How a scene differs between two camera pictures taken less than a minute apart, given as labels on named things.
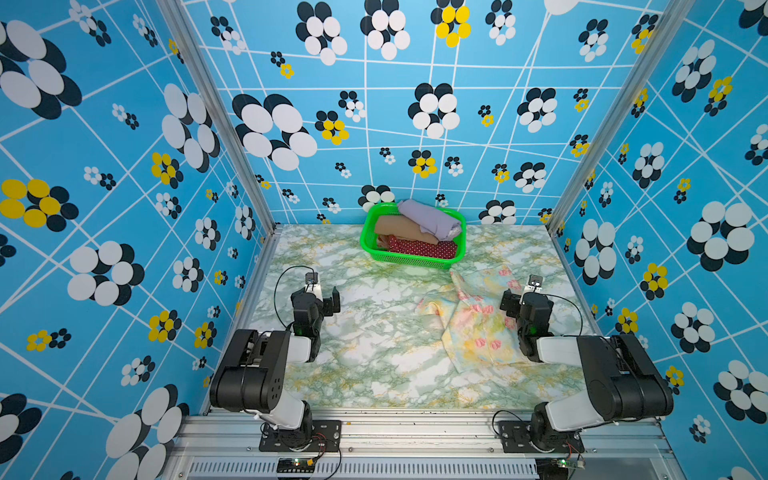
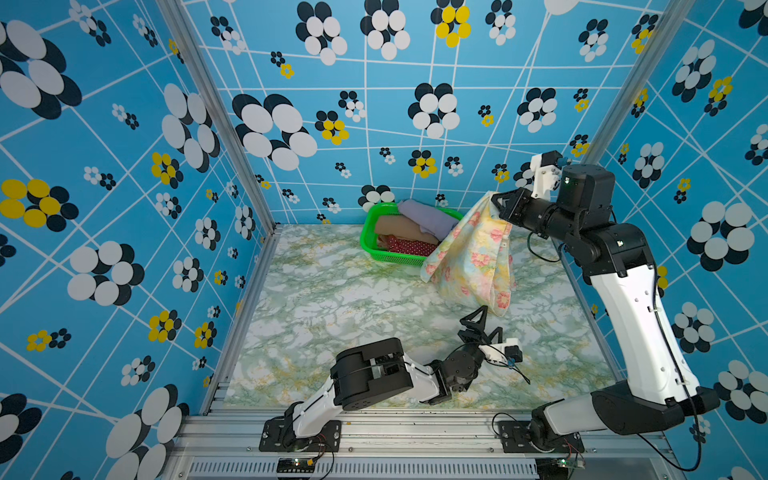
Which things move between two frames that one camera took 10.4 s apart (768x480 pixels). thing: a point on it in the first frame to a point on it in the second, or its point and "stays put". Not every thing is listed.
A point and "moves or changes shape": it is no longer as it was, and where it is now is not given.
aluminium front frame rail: (430, 445) stays put
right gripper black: (510, 300) to (522, 199)
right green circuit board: (552, 469) stays put
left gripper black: (330, 306) to (477, 338)
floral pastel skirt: (466, 314) moves or changes shape
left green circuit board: (296, 465) stays put
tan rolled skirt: (402, 227) stays put
